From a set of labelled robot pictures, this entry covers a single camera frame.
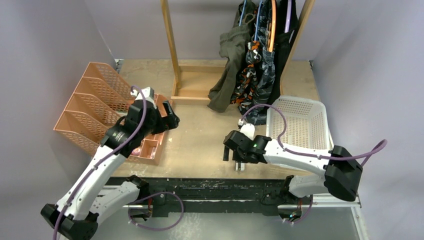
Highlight grey camouflage shorts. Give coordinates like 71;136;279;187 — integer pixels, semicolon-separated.
246;0;276;126

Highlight white plastic basket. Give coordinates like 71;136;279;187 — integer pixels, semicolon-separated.
266;95;332;150

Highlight orange camouflage shorts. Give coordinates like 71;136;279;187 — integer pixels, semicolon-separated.
230;40;262;114

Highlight white stapler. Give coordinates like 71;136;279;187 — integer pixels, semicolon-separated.
235;161;245;172

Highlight orange hanger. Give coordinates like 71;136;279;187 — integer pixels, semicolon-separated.
267;0;277;52

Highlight olive green shorts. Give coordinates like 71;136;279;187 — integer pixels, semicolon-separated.
207;0;257;113

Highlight blue wire hanger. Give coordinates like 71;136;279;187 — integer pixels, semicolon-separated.
238;0;247;26

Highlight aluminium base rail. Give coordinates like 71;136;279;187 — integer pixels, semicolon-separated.
96;177;362;220

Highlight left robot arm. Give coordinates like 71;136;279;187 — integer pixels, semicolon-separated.
40;86;180;240

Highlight purple hanger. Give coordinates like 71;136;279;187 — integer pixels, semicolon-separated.
284;0;292;34

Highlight peach plastic file organizer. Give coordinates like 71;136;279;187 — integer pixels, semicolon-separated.
53;61;173;167

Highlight wooden clothes rack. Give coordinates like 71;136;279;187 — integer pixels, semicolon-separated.
160;0;315;105

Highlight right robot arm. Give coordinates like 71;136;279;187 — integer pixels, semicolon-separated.
223;124;363;204

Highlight black garment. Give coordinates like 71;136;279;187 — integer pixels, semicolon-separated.
267;0;299;105

